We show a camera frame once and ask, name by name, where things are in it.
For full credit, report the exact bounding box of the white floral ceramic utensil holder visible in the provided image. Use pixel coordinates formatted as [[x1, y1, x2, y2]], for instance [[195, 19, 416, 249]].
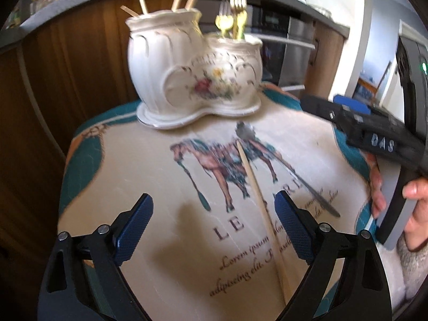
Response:
[[125, 8, 265, 130]]

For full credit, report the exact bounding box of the person's right hand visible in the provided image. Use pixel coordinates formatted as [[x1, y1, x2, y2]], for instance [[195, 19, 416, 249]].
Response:
[[367, 153, 428, 252]]

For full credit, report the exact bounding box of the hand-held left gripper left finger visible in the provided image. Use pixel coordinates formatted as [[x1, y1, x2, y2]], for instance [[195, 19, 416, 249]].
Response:
[[38, 193, 154, 321]]

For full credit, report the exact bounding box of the horse print tablecloth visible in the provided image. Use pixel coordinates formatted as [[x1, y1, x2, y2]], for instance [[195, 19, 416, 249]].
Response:
[[58, 83, 412, 321]]

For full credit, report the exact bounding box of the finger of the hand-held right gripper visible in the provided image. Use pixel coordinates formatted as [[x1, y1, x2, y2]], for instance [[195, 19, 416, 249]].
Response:
[[333, 94, 372, 115], [301, 94, 348, 125]]

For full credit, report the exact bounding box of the person's right forearm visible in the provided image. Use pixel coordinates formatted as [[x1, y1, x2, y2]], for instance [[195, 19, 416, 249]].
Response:
[[396, 237, 428, 312]]

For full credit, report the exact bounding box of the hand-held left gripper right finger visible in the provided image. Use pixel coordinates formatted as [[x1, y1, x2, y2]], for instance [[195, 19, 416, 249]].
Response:
[[273, 190, 392, 321]]

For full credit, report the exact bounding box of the silver spoon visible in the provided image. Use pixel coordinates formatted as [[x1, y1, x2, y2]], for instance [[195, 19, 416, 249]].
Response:
[[235, 121, 342, 218]]

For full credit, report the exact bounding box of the tall gold fork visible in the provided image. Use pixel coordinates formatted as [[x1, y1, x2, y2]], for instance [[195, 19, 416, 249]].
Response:
[[230, 0, 248, 39]]

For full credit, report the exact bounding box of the stainless steel built-in oven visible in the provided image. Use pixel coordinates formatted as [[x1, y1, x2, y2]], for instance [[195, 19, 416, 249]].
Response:
[[247, 3, 316, 89]]

